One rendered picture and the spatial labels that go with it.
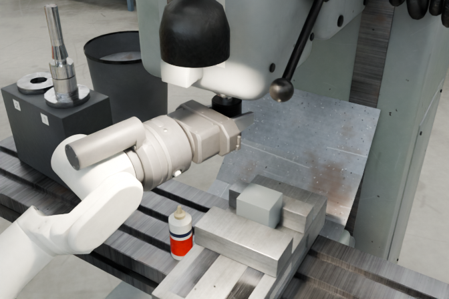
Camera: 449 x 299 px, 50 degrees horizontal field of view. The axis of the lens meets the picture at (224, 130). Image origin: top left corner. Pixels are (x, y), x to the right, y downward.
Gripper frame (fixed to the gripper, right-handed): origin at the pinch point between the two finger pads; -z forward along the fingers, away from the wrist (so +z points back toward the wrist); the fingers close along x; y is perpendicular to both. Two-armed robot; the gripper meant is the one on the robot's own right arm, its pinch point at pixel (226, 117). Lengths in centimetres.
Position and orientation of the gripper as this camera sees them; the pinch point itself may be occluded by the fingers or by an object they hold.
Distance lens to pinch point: 75.4
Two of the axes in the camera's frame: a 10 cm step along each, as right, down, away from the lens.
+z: -7.2, 3.6, -6.0
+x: -7.0, -3.7, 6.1
